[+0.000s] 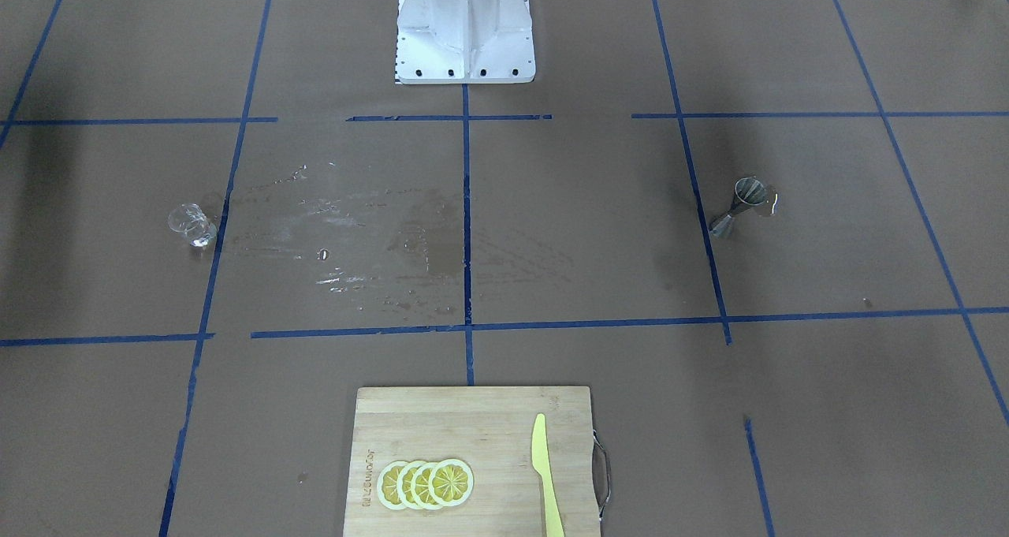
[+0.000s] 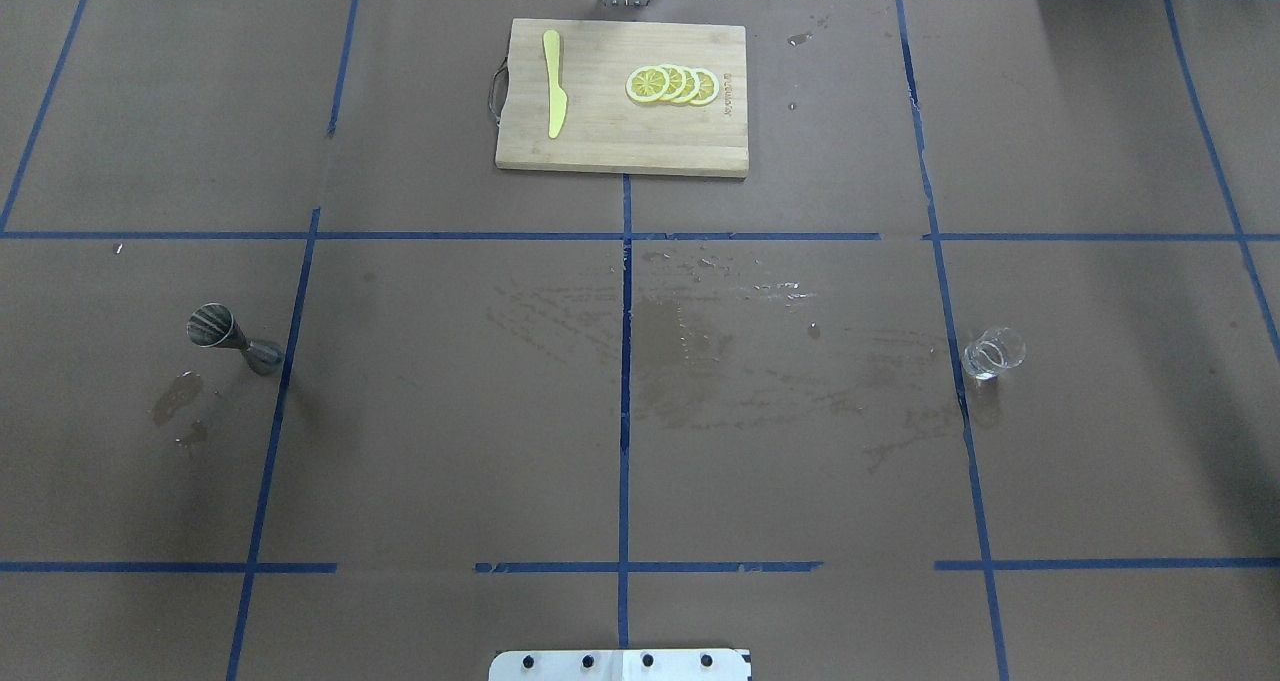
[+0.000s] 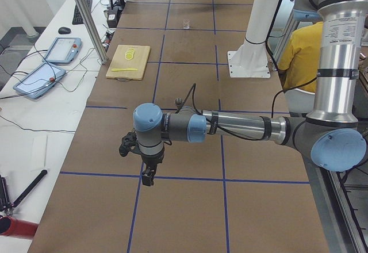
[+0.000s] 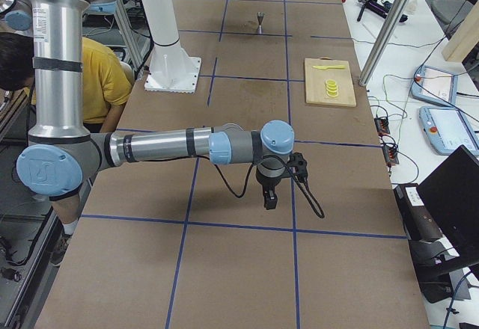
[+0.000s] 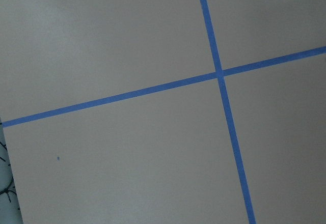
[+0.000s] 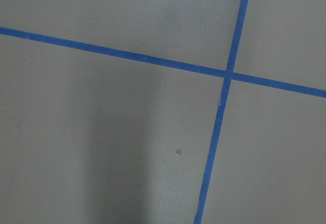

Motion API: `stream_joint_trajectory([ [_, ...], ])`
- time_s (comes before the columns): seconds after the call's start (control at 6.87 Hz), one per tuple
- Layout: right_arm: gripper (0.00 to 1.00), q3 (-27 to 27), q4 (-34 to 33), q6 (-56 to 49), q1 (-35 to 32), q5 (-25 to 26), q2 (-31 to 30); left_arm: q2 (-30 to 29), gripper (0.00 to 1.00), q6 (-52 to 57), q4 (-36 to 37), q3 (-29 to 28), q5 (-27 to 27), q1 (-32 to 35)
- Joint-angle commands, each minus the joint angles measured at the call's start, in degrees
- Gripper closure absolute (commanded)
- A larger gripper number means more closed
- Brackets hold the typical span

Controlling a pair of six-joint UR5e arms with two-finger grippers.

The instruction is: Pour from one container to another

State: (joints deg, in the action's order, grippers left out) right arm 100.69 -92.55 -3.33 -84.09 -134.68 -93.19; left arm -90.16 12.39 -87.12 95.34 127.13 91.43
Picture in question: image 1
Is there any yellow plastic knife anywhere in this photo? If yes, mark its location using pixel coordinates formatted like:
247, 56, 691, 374
531, 412, 565, 536

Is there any steel double jigger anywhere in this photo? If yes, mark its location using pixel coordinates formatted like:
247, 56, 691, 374
709, 177, 779, 238

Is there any wooden cutting board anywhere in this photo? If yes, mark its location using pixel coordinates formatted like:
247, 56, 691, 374
342, 386, 601, 536

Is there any clear glass cup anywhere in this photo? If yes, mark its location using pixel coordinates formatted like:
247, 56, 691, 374
167, 203, 218, 248

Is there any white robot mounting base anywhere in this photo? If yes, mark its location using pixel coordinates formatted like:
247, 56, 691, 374
394, 0, 537, 85

